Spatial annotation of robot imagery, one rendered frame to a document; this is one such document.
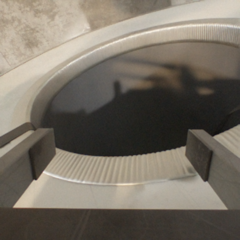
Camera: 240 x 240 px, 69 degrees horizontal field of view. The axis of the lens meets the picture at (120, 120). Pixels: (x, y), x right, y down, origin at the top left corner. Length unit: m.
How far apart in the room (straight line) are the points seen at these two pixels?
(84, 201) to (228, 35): 0.50
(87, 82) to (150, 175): 0.49
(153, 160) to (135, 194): 0.04
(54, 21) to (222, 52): 1.00
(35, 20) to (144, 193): 1.27
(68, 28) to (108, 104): 0.70
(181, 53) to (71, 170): 0.53
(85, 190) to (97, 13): 1.09
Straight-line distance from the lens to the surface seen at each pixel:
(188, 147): 0.17
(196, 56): 0.63
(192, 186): 0.17
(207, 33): 0.59
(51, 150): 0.17
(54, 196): 0.21
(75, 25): 1.25
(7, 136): 0.35
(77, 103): 0.61
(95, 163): 0.21
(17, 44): 1.48
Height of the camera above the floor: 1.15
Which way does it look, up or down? 49 degrees down
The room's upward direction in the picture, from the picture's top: 169 degrees counter-clockwise
